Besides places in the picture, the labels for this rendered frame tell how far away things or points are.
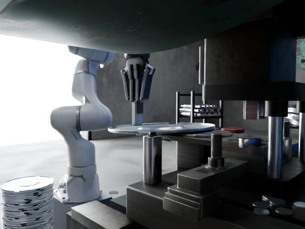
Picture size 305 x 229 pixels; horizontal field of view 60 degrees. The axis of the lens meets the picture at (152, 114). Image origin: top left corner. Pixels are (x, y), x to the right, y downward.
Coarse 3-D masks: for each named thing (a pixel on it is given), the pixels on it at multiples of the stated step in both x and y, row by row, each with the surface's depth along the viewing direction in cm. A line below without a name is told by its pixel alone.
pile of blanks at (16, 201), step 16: (0, 192) 154; (16, 192) 147; (32, 192) 149; (48, 192) 157; (16, 208) 147; (32, 208) 149; (48, 208) 157; (16, 224) 148; (32, 224) 150; (48, 224) 157
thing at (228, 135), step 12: (192, 132) 62; (204, 132) 62; (216, 132) 62; (228, 132) 62; (180, 144) 61; (192, 144) 59; (204, 144) 54; (180, 156) 61; (192, 156) 59; (204, 156) 58; (180, 168) 62; (192, 168) 59
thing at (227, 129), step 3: (222, 129) 93; (225, 129) 92; (228, 129) 91; (231, 129) 90; (234, 129) 90; (237, 129) 89; (240, 129) 90; (243, 129) 91; (231, 132) 90; (234, 132) 90; (237, 132) 89; (240, 132) 90; (243, 132) 91
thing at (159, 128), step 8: (112, 128) 76; (128, 128) 75; (136, 128) 74; (144, 128) 69; (152, 128) 67; (160, 128) 67; (168, 128) 67; (176, 128) 68; (184, 128) 69; (192, 128) 68; (200, 128) 61; (208, 128) 63
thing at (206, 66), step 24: (288, 0) 49; (264, 24) 44; (288, 24) 50; (216, 48) 51; (240, 48) 47; (264, 48) 44; (288, 48) 51; (216, 72) 51; (240, 72) 48; (264, 72) 45; (288, 72) 51
